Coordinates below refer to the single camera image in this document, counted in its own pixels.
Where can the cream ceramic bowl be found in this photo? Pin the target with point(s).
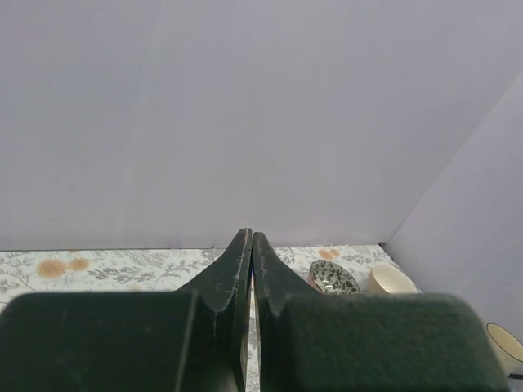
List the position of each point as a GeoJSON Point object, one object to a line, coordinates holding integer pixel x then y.
{"type": "Point", "coordinates": [386, 279]}

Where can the floral dark patterned bowl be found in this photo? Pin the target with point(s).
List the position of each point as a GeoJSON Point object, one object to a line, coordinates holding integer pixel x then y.
{"type": "Point", "coordinates": [330, 278]}

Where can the floral tablecloth mat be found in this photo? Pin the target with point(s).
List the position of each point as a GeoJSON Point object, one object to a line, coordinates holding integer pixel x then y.
{"type": "Point", "coordinates": [158, 269]}

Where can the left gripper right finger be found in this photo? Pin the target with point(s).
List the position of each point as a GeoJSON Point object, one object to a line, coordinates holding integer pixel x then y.
{"type": "Point", "coordinates": [358, 342]}

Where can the cream mug dark handle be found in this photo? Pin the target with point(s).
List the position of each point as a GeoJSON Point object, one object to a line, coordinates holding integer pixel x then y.
{"type": "Point", "coordinates": [506, 347]}

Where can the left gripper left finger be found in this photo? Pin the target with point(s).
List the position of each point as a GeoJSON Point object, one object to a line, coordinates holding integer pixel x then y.
{"type": "Point", "coordinates": [192, 339]}

